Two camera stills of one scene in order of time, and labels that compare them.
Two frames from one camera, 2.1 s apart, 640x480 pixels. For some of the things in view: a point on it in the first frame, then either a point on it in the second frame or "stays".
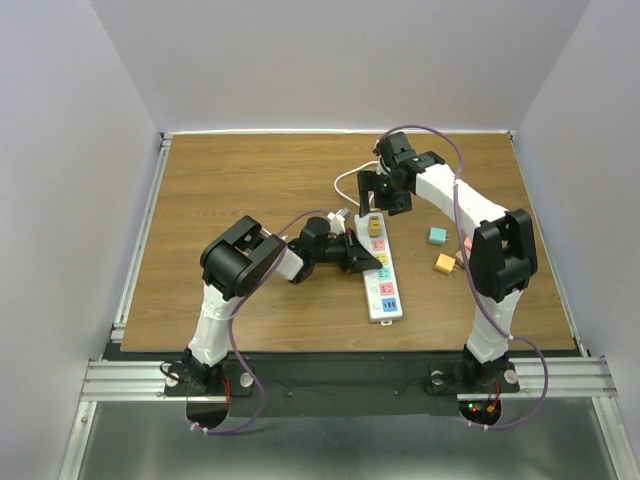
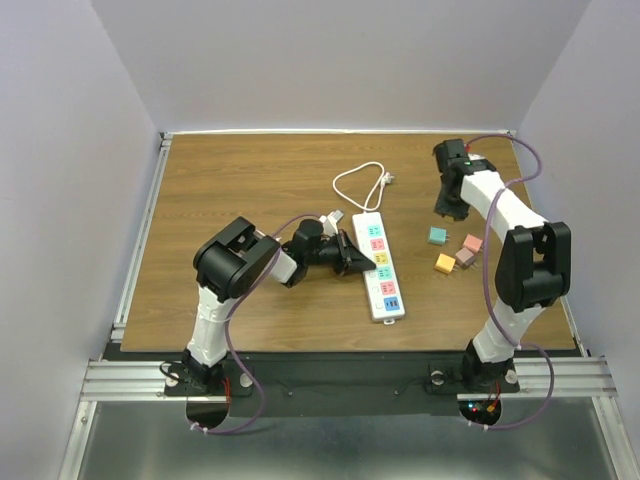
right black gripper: (368, 181) to (458, 211)
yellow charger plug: (445, 264) stays
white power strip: (381, 289) stays
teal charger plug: (437, 236) stays
